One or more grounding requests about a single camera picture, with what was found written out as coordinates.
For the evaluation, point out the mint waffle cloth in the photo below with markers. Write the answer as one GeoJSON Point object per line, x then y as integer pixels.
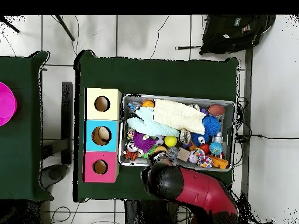
{"type": "Point", "coordinates": [149, 126]}

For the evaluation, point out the cream waffle cloth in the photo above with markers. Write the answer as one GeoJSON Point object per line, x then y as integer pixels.
{"type": "Point", "coordinates": [177, 115]}

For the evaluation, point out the blue green globe ball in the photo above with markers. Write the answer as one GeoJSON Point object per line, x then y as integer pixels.
{"type": "Point", "coordinates": [216, 148]}

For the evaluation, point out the orange plastic toy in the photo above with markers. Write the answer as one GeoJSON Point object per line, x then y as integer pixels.
{"type": "Point", "coordinates": [220, 162]}

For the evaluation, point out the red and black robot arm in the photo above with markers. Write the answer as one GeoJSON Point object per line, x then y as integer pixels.
{"type": "Point", "coordinates": [198, 191]}

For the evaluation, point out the silver mesh bin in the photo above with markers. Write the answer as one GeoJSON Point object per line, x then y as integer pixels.
{"type": "Point", "coordinates": [133, 162]}

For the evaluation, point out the wooden box with three holes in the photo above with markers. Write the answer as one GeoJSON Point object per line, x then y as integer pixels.
{"type": "Point", "coordinates": [91, 140]}

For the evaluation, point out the purple spiky monster toy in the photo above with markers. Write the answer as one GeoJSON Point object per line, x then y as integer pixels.
{"type": "Point", "coordinates": [143, 142]}

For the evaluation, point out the orange toy basketball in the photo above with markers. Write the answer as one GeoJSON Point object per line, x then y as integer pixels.
{"type": "Point", "coordinates": [147, 103]}

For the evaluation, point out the round orange sponge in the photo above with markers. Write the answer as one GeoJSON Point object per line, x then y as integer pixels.
{"type": "Point", "coordinates": [160, 148]}

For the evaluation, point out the dark green tablecloth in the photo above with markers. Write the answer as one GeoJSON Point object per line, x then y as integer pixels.
{"type": "Point", "coordinates": [23, 151]}
{"type": "Point", "coordinates": [163, 74]}

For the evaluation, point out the blue spiky ball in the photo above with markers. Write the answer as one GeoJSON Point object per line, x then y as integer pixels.
{"type": "Point", "coordinates": [211, 125]}

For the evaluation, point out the brown toy football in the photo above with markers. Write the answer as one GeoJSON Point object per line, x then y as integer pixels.
{"type": "Point", "coordinates": [216, 110]}

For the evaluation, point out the black panel on stand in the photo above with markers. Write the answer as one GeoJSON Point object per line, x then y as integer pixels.
{"type": "Point", "coordinates": [67, 116]}

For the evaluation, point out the black backpack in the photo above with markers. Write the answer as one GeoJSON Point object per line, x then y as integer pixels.
{"type": "Point", "coordinates": [229, 35]}

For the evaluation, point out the black tripod leg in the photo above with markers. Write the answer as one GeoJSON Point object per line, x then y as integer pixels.
{"type": "Point", "coordinates": [10, 25]}
{"type": "Point", "coordinates": [65, 28]}

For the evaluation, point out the pink plastic bowl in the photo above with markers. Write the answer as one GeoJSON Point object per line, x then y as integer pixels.
{"type": "Point", "coordinates": [7, 105]}

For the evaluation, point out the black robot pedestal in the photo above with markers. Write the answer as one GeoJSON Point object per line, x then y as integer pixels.
{"type": "Point", "coordinates": [140, 214]}

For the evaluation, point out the grey metal rail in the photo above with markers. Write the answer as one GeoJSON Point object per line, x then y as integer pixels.
{"type": "Point", "coordinates": [248, 81]}

